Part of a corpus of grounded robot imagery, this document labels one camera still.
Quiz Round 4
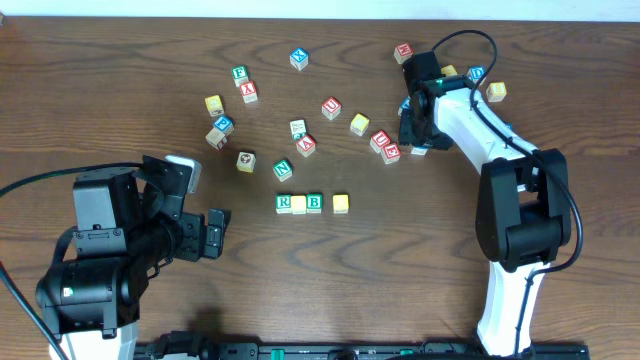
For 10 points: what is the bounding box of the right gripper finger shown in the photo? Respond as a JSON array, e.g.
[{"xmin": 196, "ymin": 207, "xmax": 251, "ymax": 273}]
[
  {"xmin": 398, "ymin": 108, "xmax": 415, "ymax": 146},
  {"xmin": 424, "ymin": 133, "xmax": 454, "ymax": 151}
]

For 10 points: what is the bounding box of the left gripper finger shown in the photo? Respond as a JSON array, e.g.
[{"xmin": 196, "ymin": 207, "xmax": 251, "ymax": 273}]
[
  {"xmin": 203, "ymin": 208, "xmax": 231, "ymax": 259},
  {"xmin": 133, "ymin": 156, "xmax": 193, "ymax": 220}
]

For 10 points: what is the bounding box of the blue T block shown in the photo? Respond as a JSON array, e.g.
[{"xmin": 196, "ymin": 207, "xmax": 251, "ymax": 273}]
[{"xmin": 411, "ymin": 146, "xmax": 428, "ymax": 156}]

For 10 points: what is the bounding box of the green R block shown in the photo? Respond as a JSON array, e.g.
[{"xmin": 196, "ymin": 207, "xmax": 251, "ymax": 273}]
[{"xmin": 275, "ymin": 194, "xmax": 292, "ymax": 214}]

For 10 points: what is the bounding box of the yellow O block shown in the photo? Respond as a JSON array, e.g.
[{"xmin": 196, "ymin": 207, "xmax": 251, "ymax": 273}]
[{"xmin": 290, "ymin": 195, "xmax": 307, "ymax": 214}]

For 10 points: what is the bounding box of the green B block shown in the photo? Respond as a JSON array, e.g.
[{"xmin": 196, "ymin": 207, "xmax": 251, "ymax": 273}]
[{"xmin": 306, "ymin": 193, "xmax": 323, "ymax": 214}]

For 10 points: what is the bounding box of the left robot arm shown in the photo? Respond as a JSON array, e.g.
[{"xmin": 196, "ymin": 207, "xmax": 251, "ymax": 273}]
[{"xmin": 36, "ymin": 155, "xmax": 230, "ymax": 359}]

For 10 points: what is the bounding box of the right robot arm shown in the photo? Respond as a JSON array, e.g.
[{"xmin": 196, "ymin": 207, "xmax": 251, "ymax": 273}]
[{"xmin": 398, "ymin": 51, "xmax": 572, "ymax": 356}]

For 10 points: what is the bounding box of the red E block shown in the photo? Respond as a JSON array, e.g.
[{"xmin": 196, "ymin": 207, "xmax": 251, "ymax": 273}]
[{"xmin": 381, "ymin": 143, "xmax": 402, "ymax": 164}]

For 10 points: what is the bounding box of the red H block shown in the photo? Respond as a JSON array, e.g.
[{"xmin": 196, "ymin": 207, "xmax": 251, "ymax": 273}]
[{"xmin": 394, "ymin": 43, "xmax": 414, "ymax": 65}]

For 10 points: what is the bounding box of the red U block lower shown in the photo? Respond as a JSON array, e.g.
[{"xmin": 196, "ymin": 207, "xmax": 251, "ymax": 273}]
[{"xmin": 370, "ymin": 130, "xmax": 391, "ymax": 154}]

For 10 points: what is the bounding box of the red u block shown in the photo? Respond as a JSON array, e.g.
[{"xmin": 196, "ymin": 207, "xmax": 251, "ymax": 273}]
[
  {"xmin": 370, "ymin": 130, "xmax": 391, "ymax": 154},
  {"xmin": 321, "ymin": 97, "xmax": 342, "ymax": 121}
]

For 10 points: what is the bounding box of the blue L block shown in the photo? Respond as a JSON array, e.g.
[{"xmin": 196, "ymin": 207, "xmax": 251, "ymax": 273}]
[{"xmin": 398, "ymin": 97, "xmax": 411, "ymax": 116}]

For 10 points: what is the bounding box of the blue D block upper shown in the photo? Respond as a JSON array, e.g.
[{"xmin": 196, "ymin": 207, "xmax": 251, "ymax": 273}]
[{"xmin": 466, "ymin": 66, "xmax": 486, "ymax": 85}]

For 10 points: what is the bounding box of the plain wood red-sided block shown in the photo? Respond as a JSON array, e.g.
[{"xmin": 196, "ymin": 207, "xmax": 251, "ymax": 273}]
[{"xmin": 205, "ymin": 128, "xmax": 227, "ymax": 150}]

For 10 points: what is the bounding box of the wood picture block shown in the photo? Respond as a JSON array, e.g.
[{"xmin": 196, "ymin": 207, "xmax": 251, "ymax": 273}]
[{"xmin": 236, "ymin": 152, "xmax": 256, "ymax": 173}]

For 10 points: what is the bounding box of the yellow 8 block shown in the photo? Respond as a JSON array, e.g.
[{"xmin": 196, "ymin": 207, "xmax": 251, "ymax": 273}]
[{"xmin": 486, "ymin": 82, "xmax": 507, "ymax": 103}]

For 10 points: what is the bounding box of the blue P block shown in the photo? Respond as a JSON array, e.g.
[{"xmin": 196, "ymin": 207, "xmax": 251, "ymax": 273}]
[{"xmin": 213, "ymin": 115, "xmax": 234, "ymax": 136}]

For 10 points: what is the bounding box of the red U block upper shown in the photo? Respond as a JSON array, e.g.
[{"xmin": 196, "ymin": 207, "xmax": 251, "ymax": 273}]
[{"xmin": 321, "ymin": 97, "xmax": 342, "ymax": 121}]

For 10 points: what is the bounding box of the green N block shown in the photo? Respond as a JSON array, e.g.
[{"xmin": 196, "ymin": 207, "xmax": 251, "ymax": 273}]
[{"xmin": 273, "ymin": 159, "xmax": 293, "ymax": 182}]

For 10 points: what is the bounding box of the red A block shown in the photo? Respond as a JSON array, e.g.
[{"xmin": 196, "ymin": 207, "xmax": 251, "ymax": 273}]
[{"xmin": 296, "ymin": 134, "xmax": 317, "ymax": 157}]

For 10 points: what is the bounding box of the wood block green side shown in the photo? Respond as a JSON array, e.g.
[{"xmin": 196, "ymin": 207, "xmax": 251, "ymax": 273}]
[{"xmin": 289, "ymin": 119, "xmax": 307, "ymax": 141}]

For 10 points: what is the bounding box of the red Y block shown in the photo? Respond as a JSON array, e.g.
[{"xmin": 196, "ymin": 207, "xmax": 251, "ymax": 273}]
[{"xmin": 239, "ymin": 81, "xmax": 258, "ymax": 103}]

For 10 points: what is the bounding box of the blue X block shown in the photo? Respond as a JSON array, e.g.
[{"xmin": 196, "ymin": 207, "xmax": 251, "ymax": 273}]
[{"xmin": 290, "ymin": 48, "xmax": 309, "ymax": 71}]

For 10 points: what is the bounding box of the green F block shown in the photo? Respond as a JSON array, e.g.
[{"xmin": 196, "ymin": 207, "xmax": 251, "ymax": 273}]
[{"xmin": 231, "ymin": 65, "xmax": 249, "ymax": 87}]

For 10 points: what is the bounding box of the right black cable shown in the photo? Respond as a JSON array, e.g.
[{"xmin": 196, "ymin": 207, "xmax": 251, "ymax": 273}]
[{"xmin": 430, "ymin": 29, "xmax": 585, "ymax": 356}]

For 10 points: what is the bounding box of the black cable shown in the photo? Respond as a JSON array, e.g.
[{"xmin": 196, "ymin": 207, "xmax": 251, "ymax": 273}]
[
  {"xmin": 430, "ymin": 29, "xmax": 585, "ymax": 356},
  {"xmin": 0, "ymin": 162, "xmax": 144, "ymax": 360}
]

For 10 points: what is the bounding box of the left black cable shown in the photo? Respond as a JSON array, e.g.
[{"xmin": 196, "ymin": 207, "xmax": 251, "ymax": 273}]
[{"xmin": 0, "ymin": 162, "xmax": 144, "ymax": 360}]

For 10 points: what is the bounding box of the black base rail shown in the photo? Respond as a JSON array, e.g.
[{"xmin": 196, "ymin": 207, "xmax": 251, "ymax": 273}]
[{"xmin": 133, "ymin": 329, "xmax": 591, "ymax": 360}]

